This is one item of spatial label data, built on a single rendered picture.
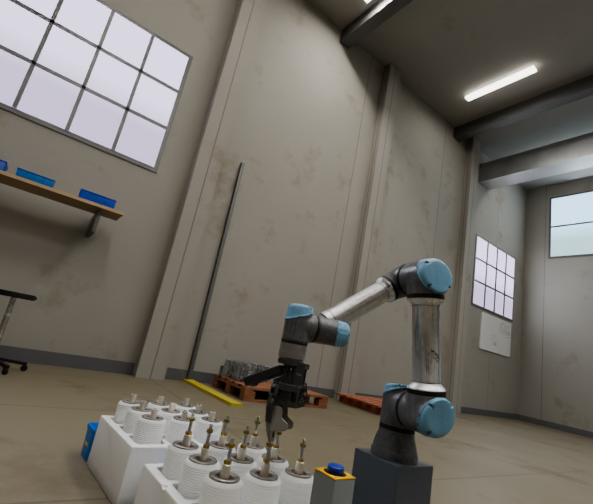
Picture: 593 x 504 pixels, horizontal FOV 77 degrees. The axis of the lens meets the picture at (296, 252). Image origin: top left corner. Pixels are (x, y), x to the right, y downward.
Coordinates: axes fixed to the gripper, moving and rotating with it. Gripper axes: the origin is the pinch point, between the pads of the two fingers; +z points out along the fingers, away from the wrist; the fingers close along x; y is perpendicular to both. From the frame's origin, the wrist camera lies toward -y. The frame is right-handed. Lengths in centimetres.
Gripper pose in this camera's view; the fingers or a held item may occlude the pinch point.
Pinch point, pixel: (269, 435)
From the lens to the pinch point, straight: 110.6
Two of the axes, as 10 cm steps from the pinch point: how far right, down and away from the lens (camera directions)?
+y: 9.2, 0.8, -3.9
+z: -1.9, 9.5, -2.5
